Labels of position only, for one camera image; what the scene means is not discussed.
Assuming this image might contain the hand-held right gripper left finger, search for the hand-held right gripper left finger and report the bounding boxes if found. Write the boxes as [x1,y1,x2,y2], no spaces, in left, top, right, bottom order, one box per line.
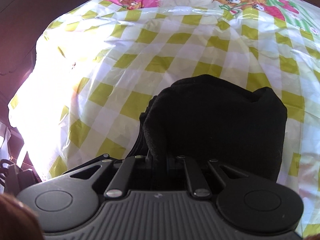
[62,154,153,199]

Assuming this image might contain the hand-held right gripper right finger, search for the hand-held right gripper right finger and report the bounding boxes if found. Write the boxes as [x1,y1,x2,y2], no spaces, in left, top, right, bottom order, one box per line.
[175,155,242,197]

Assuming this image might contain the black pants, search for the black pants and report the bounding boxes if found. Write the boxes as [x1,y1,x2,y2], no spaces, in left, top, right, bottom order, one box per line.
[136,74,288,183]

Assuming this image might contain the checked cartoon print bedsheet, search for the checked cartoon print bedsheet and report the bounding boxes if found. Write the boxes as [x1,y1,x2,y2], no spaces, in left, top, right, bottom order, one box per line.
[7,0,320,238]

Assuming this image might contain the reddish brown blurred object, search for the reddish brown blurred object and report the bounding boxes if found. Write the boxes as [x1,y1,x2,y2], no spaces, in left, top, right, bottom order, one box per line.
[0,194,42,240]

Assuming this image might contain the dark object with cables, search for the dark object with cables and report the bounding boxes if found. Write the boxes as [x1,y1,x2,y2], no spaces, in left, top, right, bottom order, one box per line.
[0,159,35,196]

